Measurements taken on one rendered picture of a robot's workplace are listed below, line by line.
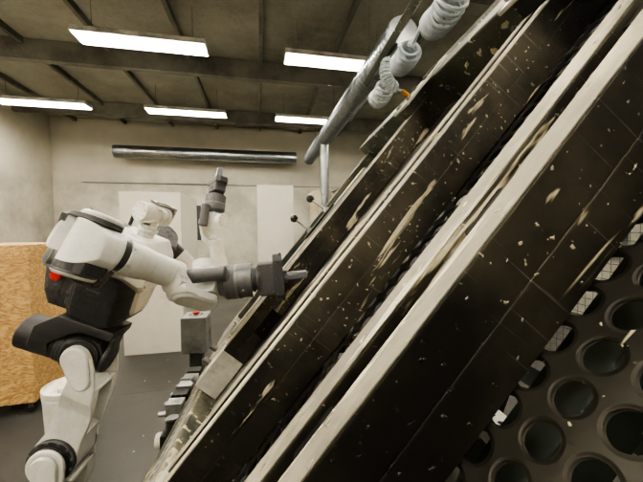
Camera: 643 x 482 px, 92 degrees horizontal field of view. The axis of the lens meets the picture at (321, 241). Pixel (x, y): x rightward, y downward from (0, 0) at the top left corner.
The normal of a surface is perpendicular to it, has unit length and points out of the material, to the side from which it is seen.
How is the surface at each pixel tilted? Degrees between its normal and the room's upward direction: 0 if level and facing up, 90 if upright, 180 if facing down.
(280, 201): 90
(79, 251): 75
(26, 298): 90
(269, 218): 90
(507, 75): 90
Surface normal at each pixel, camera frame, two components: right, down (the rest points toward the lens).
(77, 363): 0.13, 0.04
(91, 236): 0.18, -0.22
